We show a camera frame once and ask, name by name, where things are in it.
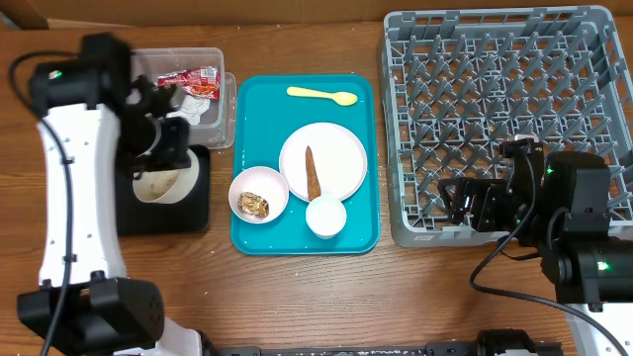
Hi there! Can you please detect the red snack wrapper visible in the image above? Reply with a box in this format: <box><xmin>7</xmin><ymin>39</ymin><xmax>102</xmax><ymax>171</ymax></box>
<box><xmin>156</xmin><ymin>66</ymin><xmax>222</xmax><ymax>100</ymax></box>

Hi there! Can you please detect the yellow plastic spoon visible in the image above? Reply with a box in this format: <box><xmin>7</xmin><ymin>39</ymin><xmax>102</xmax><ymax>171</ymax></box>
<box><xmin>286</xmin><ymin>86</ymin><xmax>358</xmax><ymax>107</ymax></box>

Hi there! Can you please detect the brown carrot stick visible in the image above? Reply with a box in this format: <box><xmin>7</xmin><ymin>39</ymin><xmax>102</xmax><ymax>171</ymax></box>
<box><xmin>306</xmin><ymin>146</ymin><xmax>321</xmax><ymax>202</ymax></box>

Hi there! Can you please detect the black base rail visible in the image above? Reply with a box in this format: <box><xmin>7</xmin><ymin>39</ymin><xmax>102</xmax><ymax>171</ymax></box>
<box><xmin>218</xmin><ymin>328</ymin><xmax>564</xmax><ymax>356</ymax></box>

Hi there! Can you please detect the white napkin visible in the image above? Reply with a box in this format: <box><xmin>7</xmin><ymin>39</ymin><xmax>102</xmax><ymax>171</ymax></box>
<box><xmin>167</xmin><ymin>95</ymin><xmax>211</xmax><ymax>126</ymax></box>

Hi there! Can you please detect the cream green bowl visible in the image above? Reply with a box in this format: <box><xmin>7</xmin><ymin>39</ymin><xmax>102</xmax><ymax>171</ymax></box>
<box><xmin>133</xmin><ymin>149</ymin><xmax>200</xmax><ymax>204</ymax></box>

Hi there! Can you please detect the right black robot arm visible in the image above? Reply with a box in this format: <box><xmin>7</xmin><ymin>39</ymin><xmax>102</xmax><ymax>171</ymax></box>
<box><xmin>438</xmin><ymin>147</ymin><xmax>632</xmax><ymax>355</ymax></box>

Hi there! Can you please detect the brown food scrap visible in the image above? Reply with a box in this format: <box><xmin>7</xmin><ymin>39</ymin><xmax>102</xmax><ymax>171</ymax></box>
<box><xmin>237</xmin><ymin>192</ymin><xmax>269</xmax><ymax>219</ymax></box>

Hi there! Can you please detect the grey dishwasher rack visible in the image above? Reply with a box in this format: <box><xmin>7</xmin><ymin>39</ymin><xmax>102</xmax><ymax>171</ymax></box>
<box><xmin>380</xmin><ymin>6</ymin><xmax>632</xmax><ymax>247</ymax></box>

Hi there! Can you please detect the black waste tray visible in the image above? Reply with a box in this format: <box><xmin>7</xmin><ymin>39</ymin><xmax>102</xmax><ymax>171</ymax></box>
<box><xmin>115</xmin><ymin>145</ymin><xmax>211</xmax><ymax>236</ymax></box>

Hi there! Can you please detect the small white cup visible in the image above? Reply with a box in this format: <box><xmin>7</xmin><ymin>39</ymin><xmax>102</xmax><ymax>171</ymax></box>
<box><xmin>306</xmin><ymin>196</ymin><xmax>347</xmax><ymax>239</ymax></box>

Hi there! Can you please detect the pink bowl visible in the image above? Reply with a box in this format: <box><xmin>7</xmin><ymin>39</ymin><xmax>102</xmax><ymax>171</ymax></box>
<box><xmin>228</xmin><ymin>166</ymin><xmax>289</xmax><ymax>223</ymax></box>

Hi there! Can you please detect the clear plastic bin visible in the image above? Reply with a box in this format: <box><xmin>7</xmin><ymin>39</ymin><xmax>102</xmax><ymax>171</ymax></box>
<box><xmin>131</xmin><ymin>47</ymin><xmax>237</xmax><ymax>149</ymax></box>

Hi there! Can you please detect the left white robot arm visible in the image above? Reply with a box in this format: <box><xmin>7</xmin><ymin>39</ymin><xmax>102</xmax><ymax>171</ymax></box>
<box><xmin>17</xmin><ymin>33</ymin><xmax>216</xmax><ymax>355</ymax></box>

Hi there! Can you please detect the large white plate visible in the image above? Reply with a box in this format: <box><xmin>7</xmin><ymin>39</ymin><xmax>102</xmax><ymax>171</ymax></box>
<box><xmin>279</xmin><ymin>123</ymin><xmax>368</xmax><ymax>202</ymax></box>

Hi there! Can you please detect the teal plastic tray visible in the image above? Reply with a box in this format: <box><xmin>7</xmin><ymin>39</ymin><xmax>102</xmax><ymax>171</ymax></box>
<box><xmin>230</xmin><ymin>74</ymin><xmax>381</xmax><ymax>255</ymax></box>

